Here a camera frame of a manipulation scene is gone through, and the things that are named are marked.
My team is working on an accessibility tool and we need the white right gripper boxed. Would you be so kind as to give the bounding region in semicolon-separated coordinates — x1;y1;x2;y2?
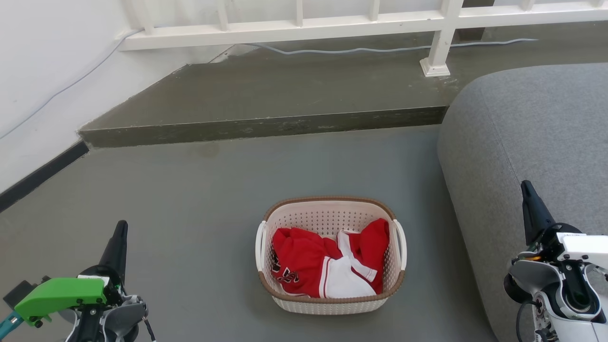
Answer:
521;180;608;263

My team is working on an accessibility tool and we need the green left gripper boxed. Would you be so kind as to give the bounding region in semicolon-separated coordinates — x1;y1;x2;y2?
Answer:
14;220;129;328

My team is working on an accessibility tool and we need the cream perforated laundry basket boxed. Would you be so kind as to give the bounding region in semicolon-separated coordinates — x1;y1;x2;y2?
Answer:
255;196;408;315

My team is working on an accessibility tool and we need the grey fabric sofa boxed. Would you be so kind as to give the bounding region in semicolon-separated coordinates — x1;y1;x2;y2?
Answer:
437;63;608;342

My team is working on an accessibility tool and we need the black baseboard strip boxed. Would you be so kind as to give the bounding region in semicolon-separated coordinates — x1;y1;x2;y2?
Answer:
0;141;90;213

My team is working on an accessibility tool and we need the red and white jersey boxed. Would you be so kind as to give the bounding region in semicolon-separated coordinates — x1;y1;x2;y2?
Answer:
271;218;390;299

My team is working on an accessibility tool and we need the raised concrete step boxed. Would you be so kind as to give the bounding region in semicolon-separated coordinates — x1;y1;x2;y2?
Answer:
77;21;608;149

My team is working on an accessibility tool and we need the white wooden railing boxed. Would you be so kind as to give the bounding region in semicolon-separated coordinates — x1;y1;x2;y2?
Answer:
118;0;608;78

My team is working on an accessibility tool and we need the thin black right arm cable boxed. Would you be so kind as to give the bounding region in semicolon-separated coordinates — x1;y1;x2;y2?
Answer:
515;299;538;342

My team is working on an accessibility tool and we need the black camera box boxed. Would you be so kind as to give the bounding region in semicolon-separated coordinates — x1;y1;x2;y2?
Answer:
3;275;50;310

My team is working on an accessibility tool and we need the teal cable connector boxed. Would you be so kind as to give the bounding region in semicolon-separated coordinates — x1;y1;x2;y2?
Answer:
0;311;23;337

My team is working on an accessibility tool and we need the thin grey wall cable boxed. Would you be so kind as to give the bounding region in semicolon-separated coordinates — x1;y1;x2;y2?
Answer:
0;28;143;141

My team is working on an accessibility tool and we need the grey floor cable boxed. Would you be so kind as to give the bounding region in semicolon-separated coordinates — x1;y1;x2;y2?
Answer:
247;38;539;56

